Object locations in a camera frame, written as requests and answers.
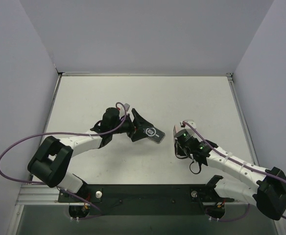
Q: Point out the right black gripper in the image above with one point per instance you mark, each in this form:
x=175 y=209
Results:
x=180 y=141

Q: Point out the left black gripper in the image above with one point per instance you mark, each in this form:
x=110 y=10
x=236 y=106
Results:
x=135 y=126

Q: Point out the clear phone case black insert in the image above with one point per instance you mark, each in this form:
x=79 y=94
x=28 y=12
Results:
x=154 y=134

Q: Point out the phone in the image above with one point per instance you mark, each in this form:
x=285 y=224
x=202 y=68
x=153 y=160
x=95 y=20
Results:
x=176 y=131

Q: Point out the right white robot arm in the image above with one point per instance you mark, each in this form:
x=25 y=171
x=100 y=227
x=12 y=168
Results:
x=255 y=185

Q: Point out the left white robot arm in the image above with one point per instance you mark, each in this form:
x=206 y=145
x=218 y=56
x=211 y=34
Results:
x=51 y=160

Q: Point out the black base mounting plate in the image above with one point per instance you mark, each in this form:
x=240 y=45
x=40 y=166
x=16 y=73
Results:
x=151 y=199

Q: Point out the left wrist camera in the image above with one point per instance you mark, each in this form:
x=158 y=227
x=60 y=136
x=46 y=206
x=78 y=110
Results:
x=127 y=106

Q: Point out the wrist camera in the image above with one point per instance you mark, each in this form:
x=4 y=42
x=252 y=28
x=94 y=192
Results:
x=127 y=106
x=190 y=123

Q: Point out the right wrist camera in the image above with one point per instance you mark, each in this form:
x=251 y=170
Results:
x=190 y=123

